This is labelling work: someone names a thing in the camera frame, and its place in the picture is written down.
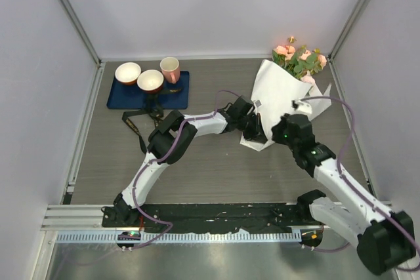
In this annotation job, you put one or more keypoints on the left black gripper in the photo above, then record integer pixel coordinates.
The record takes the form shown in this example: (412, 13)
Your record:
(260, 138)

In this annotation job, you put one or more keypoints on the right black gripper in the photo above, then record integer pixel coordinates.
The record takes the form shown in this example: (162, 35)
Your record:
(277, 130)

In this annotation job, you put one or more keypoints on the white wrapping paper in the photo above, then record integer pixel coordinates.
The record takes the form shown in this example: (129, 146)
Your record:
(276, 89)

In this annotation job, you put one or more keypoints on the pink fake flower stem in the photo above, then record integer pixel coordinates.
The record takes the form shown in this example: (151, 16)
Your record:
(282, 54)

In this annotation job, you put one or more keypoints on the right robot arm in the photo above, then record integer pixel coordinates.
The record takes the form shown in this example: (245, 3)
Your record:
(383, 239)

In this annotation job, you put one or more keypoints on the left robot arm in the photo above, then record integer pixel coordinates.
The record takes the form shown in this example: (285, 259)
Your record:
(168, 143)

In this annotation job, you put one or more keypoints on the pink mug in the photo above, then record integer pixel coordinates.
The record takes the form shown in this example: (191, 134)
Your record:
(170, 69)

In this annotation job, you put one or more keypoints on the blue tray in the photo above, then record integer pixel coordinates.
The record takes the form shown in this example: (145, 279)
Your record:
(131, 97)

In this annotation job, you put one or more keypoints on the white bowl orange outside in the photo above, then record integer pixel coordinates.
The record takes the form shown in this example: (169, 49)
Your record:
(127, 73)

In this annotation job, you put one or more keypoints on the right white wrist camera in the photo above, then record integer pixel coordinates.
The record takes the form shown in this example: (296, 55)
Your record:
(301, 108)

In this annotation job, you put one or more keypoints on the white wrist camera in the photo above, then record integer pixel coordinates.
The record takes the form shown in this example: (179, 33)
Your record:
(257, 103)
(301, 108)

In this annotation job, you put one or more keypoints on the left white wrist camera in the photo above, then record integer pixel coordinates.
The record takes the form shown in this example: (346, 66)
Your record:
(257, 103)

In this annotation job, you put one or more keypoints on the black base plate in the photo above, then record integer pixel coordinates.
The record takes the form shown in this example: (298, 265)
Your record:
(222, 218)

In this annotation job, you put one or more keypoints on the white slotted cable duct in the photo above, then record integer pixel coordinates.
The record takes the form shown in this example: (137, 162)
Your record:
(126, 237)

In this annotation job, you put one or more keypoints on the aluminium frame rail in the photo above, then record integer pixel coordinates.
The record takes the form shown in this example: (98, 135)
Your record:
(95, 217)

